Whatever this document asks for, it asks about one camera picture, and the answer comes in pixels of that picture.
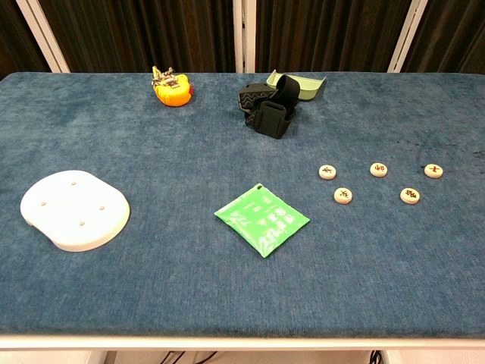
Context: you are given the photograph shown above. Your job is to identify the pale green dustpan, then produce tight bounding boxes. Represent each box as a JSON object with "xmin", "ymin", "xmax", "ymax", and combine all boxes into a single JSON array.
[{"xmin": 265, "ymin": 69, "xmax": 327, "ymax": 102}]

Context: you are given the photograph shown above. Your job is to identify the dark pleated curtain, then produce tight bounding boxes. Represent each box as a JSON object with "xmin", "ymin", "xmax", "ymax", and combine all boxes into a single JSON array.
[
  {"xmin": 37, "ymin": 0, "xmax": 236, "ymax": 74},
  {"xmin": 254, "ymin": 0, "xmax": 413, "ymax": 74},
  {"xmin": 401, "ymin": 0, "xmax": 485, "ymax": 75},
  {"xmin": 0, "ymin": 0, "xmax": 52, "ymax": 80}
]

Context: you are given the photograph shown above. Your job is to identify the orange toy with clip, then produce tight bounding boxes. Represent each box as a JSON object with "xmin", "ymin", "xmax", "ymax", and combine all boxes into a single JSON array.
[{"xmin": 151, "ymin": 65, "xmax": 195, "ymax": 108}]

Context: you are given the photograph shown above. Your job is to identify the blue velvet table cloth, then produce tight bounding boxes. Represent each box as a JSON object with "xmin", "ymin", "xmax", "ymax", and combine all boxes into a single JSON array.
[{"xmin": 0, "ymin": 71, "xmax": 485, "ymax": 339}]

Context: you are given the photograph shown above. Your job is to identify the white oval plastic plate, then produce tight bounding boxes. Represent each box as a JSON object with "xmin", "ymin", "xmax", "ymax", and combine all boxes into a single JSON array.
[{"xmin": 20, "ymin": 170, "xmax": 131, "ymax": 253}]

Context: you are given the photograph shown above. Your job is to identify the black cable bundle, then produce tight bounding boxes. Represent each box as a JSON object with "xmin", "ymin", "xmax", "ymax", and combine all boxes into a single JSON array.
[{"xmin": 158, "ymin": 350, "xmax": 219, "ymax": 364}]

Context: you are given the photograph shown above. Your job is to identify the green tea sachet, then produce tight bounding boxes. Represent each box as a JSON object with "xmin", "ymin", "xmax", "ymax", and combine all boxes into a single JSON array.
[{"xmin": 213, "ymin": 183, "xmax": 311, "ymax": 259}]

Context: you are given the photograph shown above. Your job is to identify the white frame post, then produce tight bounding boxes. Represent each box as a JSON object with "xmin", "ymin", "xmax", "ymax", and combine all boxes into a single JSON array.
[
  {"xmin": 232, "ymin": 0, "xmax": 257, "ymax": 74},
  {"xmin": 14, "ymin": 0, "xmax": 71, "ymax": 74},
  {"xmin": 387, "ymin": 0, "xmax": 430, "ymax": 74}
]

